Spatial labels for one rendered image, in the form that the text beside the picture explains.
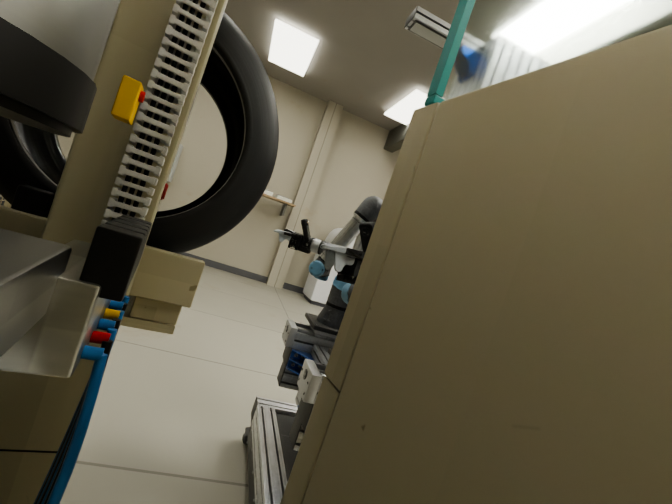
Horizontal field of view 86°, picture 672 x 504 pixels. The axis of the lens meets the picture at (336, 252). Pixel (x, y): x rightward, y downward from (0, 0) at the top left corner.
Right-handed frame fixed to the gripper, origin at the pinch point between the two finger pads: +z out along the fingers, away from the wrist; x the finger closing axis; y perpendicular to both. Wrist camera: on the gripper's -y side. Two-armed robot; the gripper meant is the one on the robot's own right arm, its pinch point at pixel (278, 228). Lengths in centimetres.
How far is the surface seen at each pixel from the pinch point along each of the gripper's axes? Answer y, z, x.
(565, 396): -17, -78, -156
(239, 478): 101, -31, -46
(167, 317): 9, -25, -117
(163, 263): -2, -23, -119
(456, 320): -17, -72, -148
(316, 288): 135, 57, 421
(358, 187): -57, 61, 542
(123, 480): 97, 4, -74
